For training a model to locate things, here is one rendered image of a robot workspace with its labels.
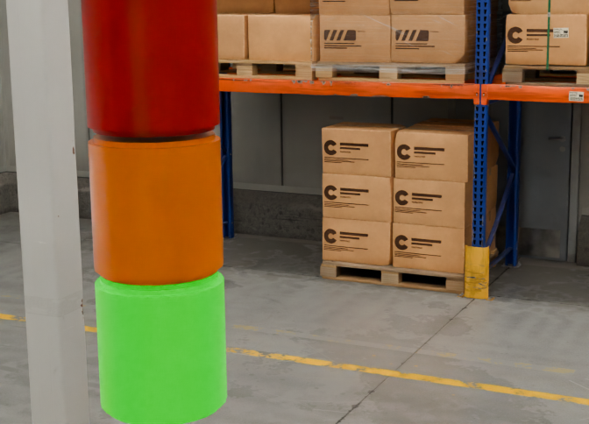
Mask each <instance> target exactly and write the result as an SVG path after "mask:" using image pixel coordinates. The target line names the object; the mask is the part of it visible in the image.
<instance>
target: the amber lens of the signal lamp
mask: <svg viewBox="0 0 589 424"><path fill-rule="evenodd" d="M88 147H89V182H90V200H91V218H92V236H93V254H94V268H95V272H97V273H98V274H100V275H101V277H103V278H104V279H107V280H109V281H112V282H115V283H120V284H126V285H136V286H164V285H175V284H181V283H187V282H192V281H196V280H199V279H205V278H207V277H209V276H211V275H213V274H214V273H216V272H217V270H218V269H219V268H221V267H222V266H223V264H224V239H223V204H222V169H221V138H220V137H219V136H216V135H215V132H214V131H208V132H204V133H199V134H192V135H185V136H174V137H157V138H124V137H111V136H104V135H99V134H96V135H94V136H93V138H92V139H90V141H88Z"/></svg>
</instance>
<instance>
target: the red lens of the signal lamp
mask: <svg viewBox="0 0 589 424"><path fill-rule="evenodd" d="M81 4H82V39H83V57H84V75H85V93H86V111H87V126H88V128H90V129H92V130H93V132H94V133H96V134H99V135H104V136H111V137H124V138H157V137H174V136H185V135H192V134H199V133H204V132H208V131H212V130H214V129H215V125H218V124H220V100H219V66H218V30H217V0H81Z"/></svg>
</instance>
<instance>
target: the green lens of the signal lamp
mask: <svg viewBox="0 0 589 424"><path fill-rule="evenodd" d="M95 290H96V325H97V343H98V361H99V379H100V397H101V406H102V409H103V410H104V411H105V412H106V413H107V414H109V415H110V416H111V417H112V418H115V419H117V420H120V421H122V422H126V423H130V424H184V423H189V422H192V421H196V420H200V419H203V418H205V417H208V416H209V415H211V414H213V413H214V412H216V410H217V409H218V408H220V407H221V406H222V405H223V404H224V403H225V401H226V398H227V376H226V341H225V307H224V276H223V274H222V273H220V272H216V273H214V274H213V275H211V276H209V277H207V278H205V279H199V280H196V281H192V282H187V283H181V284H175V285H164V286H136V285H126V284H120V283H115V282H112V281H109V280H107V279H104V278H103V277H101V276H100V277H99V278H98V279H97V280H96V282H95Z"/></svg>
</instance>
